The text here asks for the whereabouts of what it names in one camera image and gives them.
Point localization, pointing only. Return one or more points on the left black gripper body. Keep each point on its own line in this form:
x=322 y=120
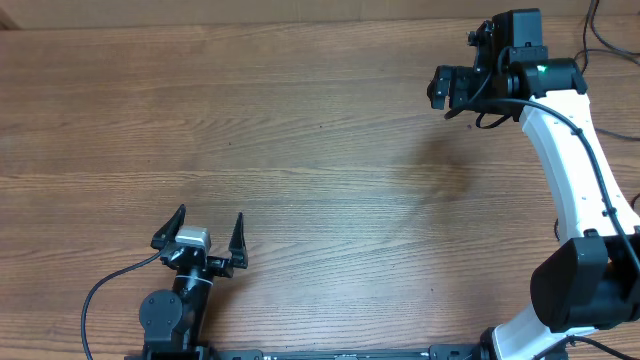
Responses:
x=219 y=265

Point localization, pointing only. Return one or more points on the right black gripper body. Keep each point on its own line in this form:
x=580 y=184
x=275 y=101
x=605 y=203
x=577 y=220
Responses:
x=466 y=88

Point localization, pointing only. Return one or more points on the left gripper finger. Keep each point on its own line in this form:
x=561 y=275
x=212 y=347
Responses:
x=237 y=244
x=167 y=233

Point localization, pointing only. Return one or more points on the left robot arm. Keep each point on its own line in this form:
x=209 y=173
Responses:
x=172 y=319

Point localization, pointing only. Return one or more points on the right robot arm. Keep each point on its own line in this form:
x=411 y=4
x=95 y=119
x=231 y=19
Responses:
x=591 y=283

